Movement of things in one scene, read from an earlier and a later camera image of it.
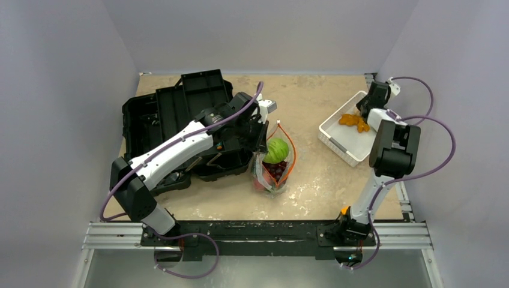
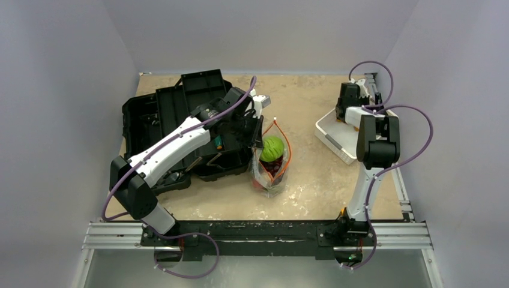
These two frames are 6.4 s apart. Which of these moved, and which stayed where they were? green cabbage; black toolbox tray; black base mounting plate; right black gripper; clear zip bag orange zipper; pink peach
Moved: right black gripper; green cabbage
Stayed: black base mounting plate; black toolbox tray; clear zip bag orange zipper; pink peach
